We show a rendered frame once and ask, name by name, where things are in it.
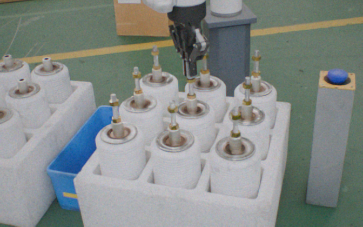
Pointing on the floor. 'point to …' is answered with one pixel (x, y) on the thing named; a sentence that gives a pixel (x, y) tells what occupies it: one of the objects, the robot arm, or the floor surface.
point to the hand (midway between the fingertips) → (189, 67)
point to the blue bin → (76, 157)
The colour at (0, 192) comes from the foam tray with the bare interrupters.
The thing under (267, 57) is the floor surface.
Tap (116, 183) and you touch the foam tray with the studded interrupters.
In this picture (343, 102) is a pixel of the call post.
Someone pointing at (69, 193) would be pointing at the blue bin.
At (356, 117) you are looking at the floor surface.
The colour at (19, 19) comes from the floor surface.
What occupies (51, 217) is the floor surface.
